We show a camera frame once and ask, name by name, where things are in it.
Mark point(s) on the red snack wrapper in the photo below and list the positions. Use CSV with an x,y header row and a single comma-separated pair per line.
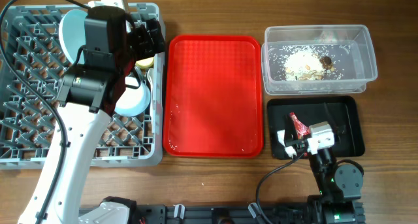
x,y
300,128

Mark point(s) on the grey dishwasher rack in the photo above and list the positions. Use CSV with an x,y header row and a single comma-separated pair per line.
x,y
31,66

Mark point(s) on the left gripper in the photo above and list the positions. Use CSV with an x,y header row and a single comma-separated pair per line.
x,y
148,49

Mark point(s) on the white tissue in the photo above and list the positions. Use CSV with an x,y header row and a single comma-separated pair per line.
x,y
290,151

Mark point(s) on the light blue plate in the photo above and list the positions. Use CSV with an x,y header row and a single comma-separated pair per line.
x,y
72,33

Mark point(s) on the clear plastic bin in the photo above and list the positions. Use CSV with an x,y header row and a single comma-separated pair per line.
x,y
356,76

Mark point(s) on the red plastic tray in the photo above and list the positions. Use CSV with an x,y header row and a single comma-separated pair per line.
x,y
214,97

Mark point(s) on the black plastic tray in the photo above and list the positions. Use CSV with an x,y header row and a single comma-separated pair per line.
x,y
349,143

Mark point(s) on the yellow plastic cup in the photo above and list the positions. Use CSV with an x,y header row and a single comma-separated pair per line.
x,y
145,63

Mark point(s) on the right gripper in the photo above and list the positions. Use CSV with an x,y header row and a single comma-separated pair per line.
x,y
300,144

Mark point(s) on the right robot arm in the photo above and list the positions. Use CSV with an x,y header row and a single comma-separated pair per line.
x,y
339,182

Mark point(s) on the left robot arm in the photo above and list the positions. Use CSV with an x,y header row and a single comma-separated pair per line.
x,y
107,44

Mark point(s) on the food leftovers rice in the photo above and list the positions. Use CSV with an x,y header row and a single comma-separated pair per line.
x,y
308,62

